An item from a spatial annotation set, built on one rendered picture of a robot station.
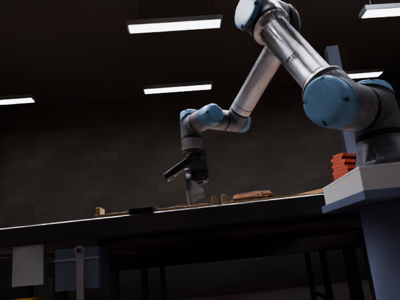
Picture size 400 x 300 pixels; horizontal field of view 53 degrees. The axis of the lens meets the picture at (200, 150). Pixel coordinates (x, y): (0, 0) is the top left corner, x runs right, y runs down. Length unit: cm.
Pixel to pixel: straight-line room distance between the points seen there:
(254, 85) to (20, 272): 96
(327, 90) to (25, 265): 101
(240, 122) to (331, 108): 56
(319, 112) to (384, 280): 40
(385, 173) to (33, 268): 103
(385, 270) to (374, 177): 21
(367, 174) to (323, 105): 18
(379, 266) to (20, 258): 102
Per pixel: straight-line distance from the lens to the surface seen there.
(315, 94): 97
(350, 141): 340
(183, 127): 146
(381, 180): 94
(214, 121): 136
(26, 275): 138
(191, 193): 137
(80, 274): 128
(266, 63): 137
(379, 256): 102
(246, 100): 141
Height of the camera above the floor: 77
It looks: 15 degrees up
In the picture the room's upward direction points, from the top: 6 degrees counter-clockwise
